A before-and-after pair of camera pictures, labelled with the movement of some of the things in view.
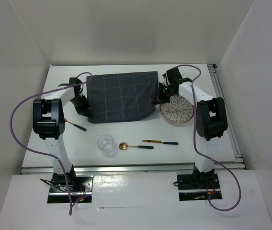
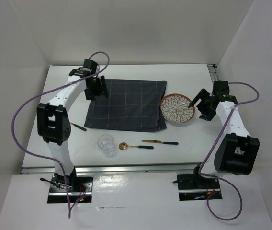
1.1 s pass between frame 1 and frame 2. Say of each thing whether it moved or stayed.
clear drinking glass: stayed
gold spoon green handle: stayed
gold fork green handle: stayed
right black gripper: moved
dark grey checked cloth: moved
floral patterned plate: stayed
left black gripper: moved
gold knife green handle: stayed
